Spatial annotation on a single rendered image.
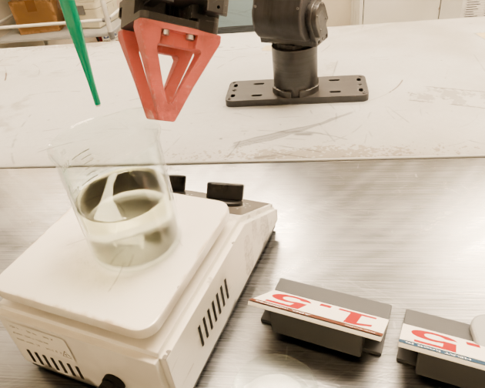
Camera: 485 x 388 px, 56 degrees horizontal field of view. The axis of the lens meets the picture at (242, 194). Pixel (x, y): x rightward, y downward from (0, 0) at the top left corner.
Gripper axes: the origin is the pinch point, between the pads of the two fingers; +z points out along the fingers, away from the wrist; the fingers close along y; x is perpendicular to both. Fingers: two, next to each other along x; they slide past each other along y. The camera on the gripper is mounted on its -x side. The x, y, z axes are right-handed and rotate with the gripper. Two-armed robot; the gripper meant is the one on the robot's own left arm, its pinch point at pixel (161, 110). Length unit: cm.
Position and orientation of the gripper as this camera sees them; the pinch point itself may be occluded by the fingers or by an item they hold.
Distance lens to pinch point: 41.2
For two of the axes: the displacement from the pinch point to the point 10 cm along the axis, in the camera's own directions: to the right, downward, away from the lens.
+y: 4.6, 1.7, -8.7
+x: 8.8, 0.4, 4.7
